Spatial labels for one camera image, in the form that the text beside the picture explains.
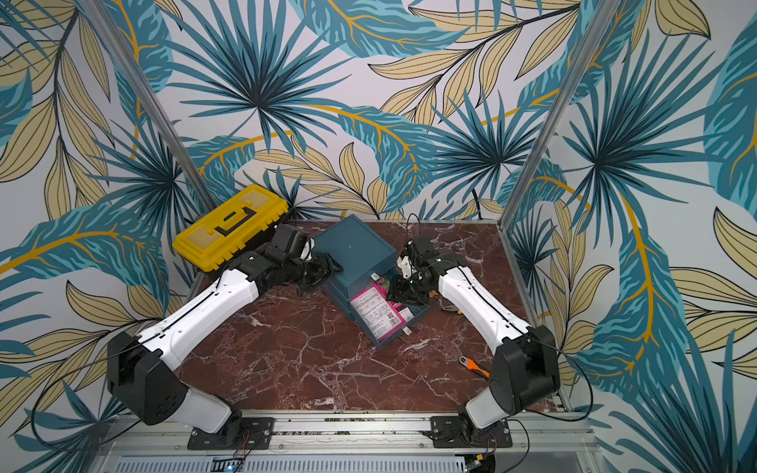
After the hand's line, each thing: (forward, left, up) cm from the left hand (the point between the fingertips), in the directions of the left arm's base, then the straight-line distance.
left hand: (337, 277), depth 78 cm
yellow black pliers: (+2, -34, -20) cm, 39 cm away
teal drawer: (-3, -23, -14) cm, 27 cm away
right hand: (-2, -16, -7) cm, 17 cm away
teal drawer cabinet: (+5, -6, +3) cm, 9 cm away
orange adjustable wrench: (-16, -39, -20) cm, 46 cm away
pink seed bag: (-5, -12, -13) cm, 19 cm away
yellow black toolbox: (+19, +35, -4) cm, 40 cm away
